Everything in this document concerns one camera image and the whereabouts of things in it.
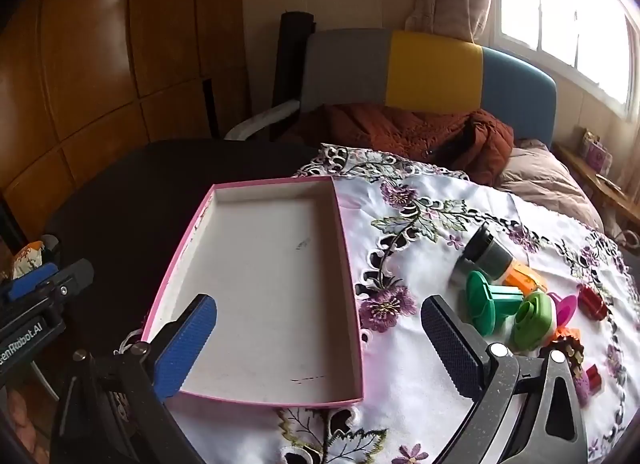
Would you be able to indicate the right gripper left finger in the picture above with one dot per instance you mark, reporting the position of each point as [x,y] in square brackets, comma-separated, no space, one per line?
[179,343]

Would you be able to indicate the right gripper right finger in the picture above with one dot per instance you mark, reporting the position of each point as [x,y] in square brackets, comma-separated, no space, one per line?
[462,351]

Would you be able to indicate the green plastic stamp mold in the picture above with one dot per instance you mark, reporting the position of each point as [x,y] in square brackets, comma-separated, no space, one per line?
[488,305]

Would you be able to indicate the green white square container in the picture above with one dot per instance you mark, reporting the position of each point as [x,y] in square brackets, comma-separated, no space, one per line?
[534,322]

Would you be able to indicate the orange plastic clip toy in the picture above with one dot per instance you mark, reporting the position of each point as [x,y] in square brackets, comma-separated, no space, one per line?
[521,276]

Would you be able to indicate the orange perforated block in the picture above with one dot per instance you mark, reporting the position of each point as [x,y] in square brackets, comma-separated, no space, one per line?
[565,332]

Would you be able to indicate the dark grey cylindrical jar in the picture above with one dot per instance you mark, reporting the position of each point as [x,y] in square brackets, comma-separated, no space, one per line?
[486,254]

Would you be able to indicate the brown wooden massage comb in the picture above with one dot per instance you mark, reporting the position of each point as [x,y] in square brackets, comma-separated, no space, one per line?
[569,346]

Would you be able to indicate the magenta plastic funnel toy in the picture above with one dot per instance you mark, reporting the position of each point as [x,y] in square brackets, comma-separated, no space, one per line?
[565,308]

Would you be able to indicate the red puzzle piece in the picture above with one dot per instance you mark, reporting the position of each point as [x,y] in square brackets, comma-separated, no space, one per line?
[594,379]

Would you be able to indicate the red metal capsule tube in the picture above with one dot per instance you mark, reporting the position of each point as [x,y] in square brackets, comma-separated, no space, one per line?
[591,303]

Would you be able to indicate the purple carved egg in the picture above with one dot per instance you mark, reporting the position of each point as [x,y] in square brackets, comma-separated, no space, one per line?
[583,390]

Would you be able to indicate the pink shallow cardboard box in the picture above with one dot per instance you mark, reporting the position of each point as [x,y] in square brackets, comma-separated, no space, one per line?
[283,327]

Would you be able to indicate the white embroidered floral tablecloth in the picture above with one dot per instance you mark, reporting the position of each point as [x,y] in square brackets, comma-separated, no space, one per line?
[405,227]

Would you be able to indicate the beige pink pillow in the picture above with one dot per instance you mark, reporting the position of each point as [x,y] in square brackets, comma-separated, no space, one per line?
[534,174]

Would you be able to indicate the rust brown quilted jacket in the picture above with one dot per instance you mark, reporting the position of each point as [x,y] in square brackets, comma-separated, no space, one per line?
[475,142]

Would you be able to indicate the white chair armrest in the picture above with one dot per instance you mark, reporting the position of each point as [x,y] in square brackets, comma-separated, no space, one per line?
[249,127]

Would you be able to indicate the wooden side shelf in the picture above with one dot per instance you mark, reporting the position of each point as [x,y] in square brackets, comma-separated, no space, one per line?
[603,193]

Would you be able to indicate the purple gift box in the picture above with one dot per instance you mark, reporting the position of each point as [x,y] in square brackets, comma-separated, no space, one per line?
[593,152]

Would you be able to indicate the grey yellow blue headboard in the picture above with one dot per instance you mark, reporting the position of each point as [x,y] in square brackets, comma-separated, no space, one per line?
[421,72]

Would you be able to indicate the wooden wardrobe panels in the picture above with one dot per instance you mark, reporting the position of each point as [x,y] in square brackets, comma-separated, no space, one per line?
[85,82]

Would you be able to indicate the black rolled mat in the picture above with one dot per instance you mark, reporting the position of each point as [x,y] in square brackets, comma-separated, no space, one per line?
[294,31]

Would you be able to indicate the window with white frame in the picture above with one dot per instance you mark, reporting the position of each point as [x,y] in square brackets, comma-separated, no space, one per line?
[590,42]

